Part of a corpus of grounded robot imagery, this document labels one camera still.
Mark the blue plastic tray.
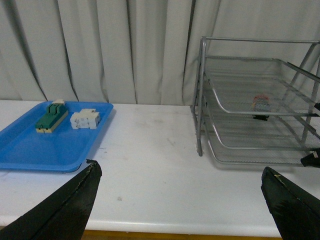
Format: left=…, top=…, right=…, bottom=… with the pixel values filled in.
left=0, top=101, right=114, bottom=172

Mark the silver three-tier mesh rack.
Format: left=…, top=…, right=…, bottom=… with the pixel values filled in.
left=191, top=36, right=320, bottom=167

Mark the white curtain backdrop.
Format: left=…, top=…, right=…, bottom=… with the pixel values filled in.
left=0, top=0, right=320, bottom=105

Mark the white circuit breaker block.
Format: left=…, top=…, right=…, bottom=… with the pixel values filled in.
left=70, top=108, right=101, bottom=129

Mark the green knife switch block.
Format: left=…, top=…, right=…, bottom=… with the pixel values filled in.
left=35, top=99, right=69, bottom=134

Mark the red emergency stop button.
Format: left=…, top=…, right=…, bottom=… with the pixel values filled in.
left=251, top=94, right=271, bottom=121

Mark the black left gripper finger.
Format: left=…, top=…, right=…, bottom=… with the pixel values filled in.
left=261, top=166, right=320, bottom=240
left=0, top=160, right=102, bottom=240

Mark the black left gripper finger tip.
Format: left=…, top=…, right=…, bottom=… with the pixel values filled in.
left=300, top=149, right=320, bottom=168

